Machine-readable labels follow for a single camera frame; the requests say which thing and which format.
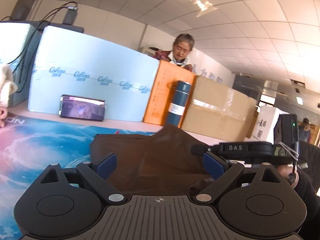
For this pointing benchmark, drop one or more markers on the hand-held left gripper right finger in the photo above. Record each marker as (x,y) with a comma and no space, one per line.
(212,167)

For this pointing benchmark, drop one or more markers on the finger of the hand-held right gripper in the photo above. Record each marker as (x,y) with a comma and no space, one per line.
(235,148)

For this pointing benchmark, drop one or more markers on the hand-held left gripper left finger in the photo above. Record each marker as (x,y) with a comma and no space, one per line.
(108,164)

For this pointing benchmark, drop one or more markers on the brown pants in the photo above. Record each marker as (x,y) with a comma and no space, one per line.
(160,155)

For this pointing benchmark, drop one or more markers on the person's right forearm black sleeve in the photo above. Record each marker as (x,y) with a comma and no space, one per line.
(310,180)

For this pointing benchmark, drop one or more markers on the person's right hand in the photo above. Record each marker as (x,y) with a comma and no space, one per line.
(285,173)

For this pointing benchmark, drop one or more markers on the small white carton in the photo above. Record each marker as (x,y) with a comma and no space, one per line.
(266,123)

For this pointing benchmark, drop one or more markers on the brown taped cardboard box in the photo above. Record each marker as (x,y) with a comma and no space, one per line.
(220,110)

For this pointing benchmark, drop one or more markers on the black smartphone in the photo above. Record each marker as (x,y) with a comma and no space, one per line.
(82,107)

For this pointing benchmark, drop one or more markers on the dark blue thermos bottle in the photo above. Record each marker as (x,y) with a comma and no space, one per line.
(178,102)

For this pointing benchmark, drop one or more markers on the blue printed table mat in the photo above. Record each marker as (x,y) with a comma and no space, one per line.
(37,142)

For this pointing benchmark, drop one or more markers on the orange cardboard box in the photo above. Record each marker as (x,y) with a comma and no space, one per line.
(165,92)

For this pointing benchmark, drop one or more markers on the light blue foam board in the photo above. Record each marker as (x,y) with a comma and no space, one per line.
(95,75)

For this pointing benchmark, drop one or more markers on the cream cloth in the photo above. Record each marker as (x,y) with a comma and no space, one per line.
(6,85)

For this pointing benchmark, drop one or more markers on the grey box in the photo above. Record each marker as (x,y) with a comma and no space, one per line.
(21,65)

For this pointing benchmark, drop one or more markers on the dark power adapter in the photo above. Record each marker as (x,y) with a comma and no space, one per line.
(70,16)

